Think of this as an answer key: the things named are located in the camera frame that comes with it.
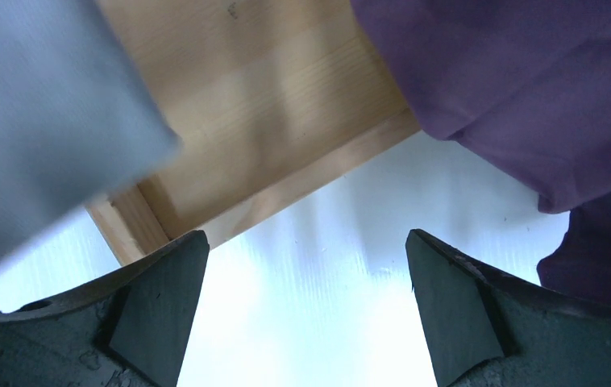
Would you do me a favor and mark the white skirt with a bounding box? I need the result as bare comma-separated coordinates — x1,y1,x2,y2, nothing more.
0,1,179,262

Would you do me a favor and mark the wooden hanger rack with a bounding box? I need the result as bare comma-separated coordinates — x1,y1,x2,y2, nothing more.
89,0,419,265

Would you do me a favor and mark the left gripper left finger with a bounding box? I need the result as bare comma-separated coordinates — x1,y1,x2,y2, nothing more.
0,231,210,386

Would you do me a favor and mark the purple garment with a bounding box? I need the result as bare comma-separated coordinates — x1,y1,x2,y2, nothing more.
352,1,611,306

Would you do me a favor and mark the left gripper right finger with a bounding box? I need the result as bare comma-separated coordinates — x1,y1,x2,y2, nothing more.
405,229,611,386

